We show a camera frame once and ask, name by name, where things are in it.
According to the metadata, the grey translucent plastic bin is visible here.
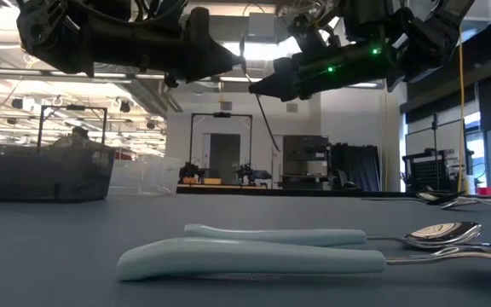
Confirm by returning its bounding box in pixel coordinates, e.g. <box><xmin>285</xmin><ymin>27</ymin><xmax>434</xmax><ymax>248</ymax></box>
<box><xmin>0</xmin><ymin>138</ymin><xmax>117</xmax><ymax>202</ymax></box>

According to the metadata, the silver spoon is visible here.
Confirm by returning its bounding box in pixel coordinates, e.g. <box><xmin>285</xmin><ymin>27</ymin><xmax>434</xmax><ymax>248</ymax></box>
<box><xmin>415</xmin><ymin>190</ymin><xmax>468</xmax><ymax>205</ymax></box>
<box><xmin>439</xmin><ymin>198</ymin><xmax>491</xmax><ymax>211</ymax></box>

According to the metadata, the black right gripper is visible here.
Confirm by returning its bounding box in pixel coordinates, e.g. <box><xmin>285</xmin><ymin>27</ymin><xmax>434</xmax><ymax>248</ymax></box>
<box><xmin>247</xmin><ymin>39</ymin><xmax>401</xmax><ymax>104</ymax></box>

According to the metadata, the white ceiling box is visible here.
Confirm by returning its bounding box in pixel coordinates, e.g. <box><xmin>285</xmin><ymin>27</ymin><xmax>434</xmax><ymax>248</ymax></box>
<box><xmin>247</xmin><ymin>11</ymin><xmax>279</xmax><ymax>42</ymax></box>

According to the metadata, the black equipment cabinet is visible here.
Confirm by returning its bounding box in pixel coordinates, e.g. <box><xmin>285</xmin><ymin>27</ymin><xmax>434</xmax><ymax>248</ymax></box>
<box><xmin>282</xmin><ymin>135</ymin><xmax>330</xmax><ymax>189</ymax></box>

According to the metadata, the light blue handled cutlery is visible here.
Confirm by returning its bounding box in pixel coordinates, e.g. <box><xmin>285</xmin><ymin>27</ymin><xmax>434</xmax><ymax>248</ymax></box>
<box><xmin>116</xmin><ymin>236</ymin><xmax>491</xmax><ymax>282</ymax></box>

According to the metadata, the black pegboard cart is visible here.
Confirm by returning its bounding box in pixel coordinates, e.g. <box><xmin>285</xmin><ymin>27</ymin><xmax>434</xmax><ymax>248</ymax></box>
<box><xmin>401</xmin><ymin>148</ymin><xmax>456</xmax><ymax>193</ymax></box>

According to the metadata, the black frame robot station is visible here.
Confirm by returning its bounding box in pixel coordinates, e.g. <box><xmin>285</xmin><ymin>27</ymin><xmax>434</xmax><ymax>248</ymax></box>
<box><xmin>37</xmin><ymin>104</ymin><xmax>109</xmax><ymax>150</ymax></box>
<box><xmin>188</xmin><ymin>112</ymin><xmax>254</xmax><ymax>188</ymax></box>

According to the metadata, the clear plastic bin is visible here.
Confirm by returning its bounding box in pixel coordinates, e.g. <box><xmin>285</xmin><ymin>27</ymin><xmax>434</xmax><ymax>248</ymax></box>
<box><xmin>107</xmin><ymin>153</ymin><xmax>182</xmax><ymax>198</ymax></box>

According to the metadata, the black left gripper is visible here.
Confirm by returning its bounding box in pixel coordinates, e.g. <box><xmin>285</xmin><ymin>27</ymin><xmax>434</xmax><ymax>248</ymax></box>
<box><xmin>78</xmin><ymin>6</ymin><xmax>246</xmax><ymax>84</ymax></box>

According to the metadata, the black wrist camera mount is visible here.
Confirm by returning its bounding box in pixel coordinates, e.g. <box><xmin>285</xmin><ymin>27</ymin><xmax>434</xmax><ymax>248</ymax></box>
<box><xmin>286</xmin><ymin>12</ymin><xmax>344</xmax><ymax>59</ymax></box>

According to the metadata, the light blue handled spoon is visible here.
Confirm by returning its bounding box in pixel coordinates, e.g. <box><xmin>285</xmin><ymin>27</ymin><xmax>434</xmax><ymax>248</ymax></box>
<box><xmin>183</xmin><ymin>220</ymin><xmax>484</xmax><ymax>251</ymax></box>

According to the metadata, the dark curtain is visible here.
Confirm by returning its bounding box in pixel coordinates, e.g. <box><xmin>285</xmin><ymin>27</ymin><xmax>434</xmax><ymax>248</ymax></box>
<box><xmin>329</xmin><ymin>143</ymin><xmax>382</xmax><ymax>193</ymax></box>

